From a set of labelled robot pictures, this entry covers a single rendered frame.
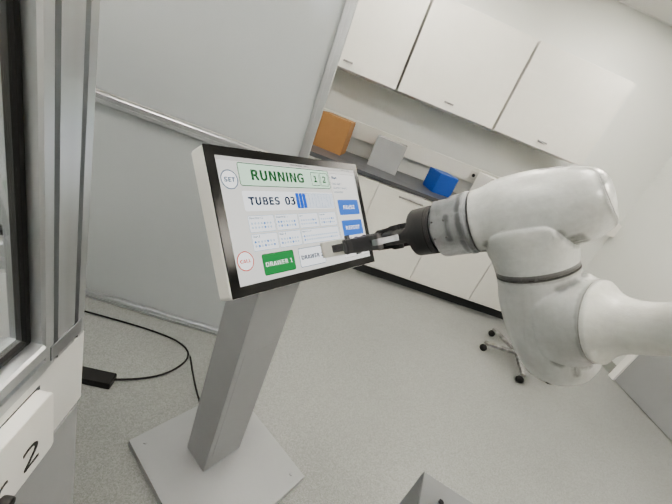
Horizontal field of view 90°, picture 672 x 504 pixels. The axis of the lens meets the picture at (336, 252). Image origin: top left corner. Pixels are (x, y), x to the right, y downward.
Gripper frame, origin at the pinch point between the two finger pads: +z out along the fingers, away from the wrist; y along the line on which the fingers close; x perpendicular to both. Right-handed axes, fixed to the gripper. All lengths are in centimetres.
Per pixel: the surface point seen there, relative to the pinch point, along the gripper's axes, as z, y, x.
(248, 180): 17.3, 3.1, -17.9
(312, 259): 17.0, -10.7, 2.2
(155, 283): 144, -26, 2
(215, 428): 69, -2, 52
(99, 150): 125, -9, -61
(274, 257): 17.1, 1.0, -0.5
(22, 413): 14.9, 45.4, 10.1
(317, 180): 17.2, -19.6, -17.7
